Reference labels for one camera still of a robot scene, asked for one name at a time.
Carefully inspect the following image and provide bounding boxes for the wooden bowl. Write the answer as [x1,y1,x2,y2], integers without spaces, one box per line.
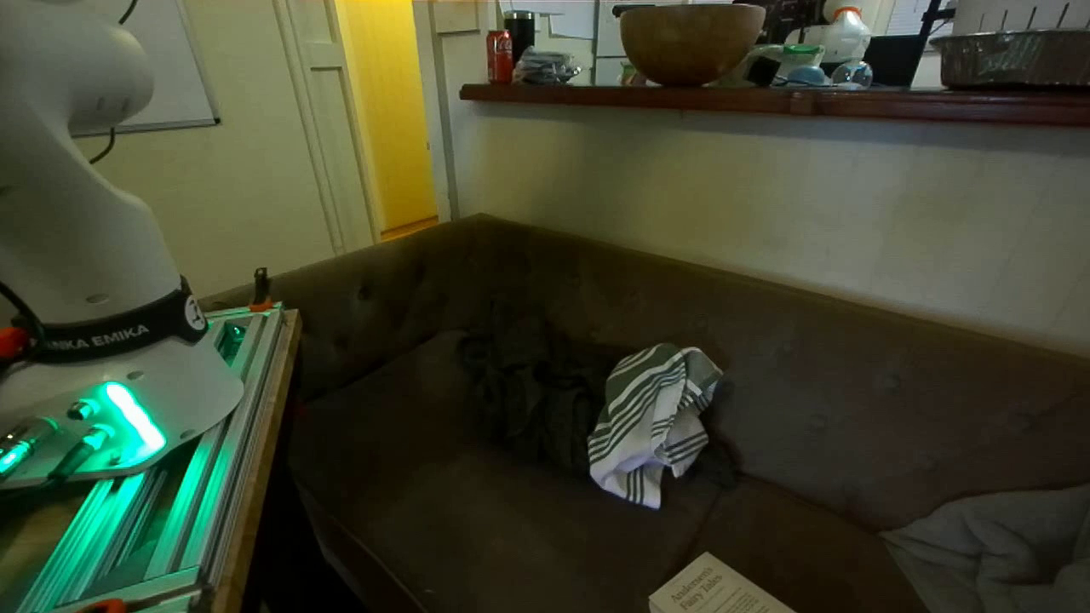
[615,0,770,88]

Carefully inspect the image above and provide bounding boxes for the brown couch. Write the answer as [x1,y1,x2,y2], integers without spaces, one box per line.
[201,210,1090,613]

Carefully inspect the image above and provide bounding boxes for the black crumpled garment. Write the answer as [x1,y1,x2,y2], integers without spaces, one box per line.
[456,325,621,478]

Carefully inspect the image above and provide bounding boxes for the green white striped cloth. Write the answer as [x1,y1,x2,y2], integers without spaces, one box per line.
[587,340,724,510]

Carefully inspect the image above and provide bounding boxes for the bluish glass dish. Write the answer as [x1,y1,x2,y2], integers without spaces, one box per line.
[514,48,578,88]

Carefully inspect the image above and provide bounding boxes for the red can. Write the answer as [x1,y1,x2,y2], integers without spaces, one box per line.
[483,29,519,88]

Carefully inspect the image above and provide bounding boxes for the dark tumbler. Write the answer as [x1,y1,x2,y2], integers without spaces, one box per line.
[505,8,539,67]

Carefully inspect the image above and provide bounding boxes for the small black red knob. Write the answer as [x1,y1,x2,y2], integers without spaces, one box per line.
[248,264,281,318]

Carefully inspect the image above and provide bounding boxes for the dark wooden counter ledge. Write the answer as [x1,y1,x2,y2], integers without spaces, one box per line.
[456,78,1090,130]

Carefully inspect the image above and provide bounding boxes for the white paper booklet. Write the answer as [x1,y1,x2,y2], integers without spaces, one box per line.
[647,550,797,613]

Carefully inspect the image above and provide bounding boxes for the green cup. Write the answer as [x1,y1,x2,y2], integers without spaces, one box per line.
[781,41,828,88]

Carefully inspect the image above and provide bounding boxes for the white plastic jug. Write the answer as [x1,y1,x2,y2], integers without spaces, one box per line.
[818,3,875,67]

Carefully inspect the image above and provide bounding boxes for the whiteboard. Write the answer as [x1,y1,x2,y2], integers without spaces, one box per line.
[68,0,224,140]

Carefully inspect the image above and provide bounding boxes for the grey pillow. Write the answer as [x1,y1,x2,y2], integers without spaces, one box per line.
[882,483,1090,613]

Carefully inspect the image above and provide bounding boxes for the metal tray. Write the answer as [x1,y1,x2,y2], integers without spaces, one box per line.
[931,29,1090,91]

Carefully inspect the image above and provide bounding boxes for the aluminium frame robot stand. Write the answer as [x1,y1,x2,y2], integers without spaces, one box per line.
[0,301,308,613]

